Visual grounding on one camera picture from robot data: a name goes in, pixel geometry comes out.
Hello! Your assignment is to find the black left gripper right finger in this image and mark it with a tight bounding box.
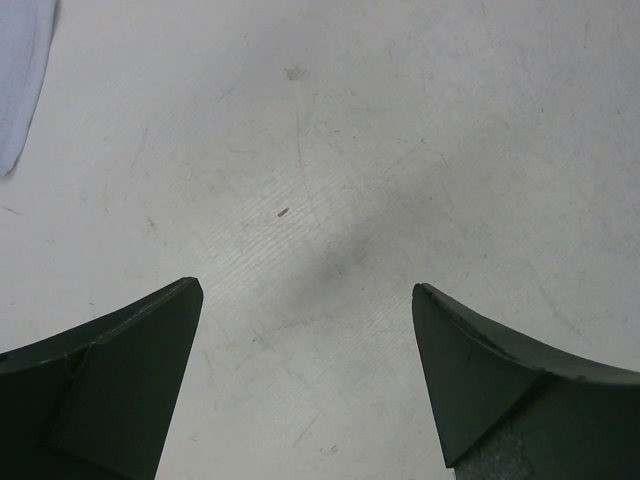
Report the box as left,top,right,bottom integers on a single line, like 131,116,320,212
412,284,639,479

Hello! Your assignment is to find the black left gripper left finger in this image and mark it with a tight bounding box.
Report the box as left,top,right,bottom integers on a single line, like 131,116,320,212
1,277,203,479

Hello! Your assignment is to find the light blue towel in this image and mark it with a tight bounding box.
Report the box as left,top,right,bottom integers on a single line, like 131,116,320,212
1,0,57,176

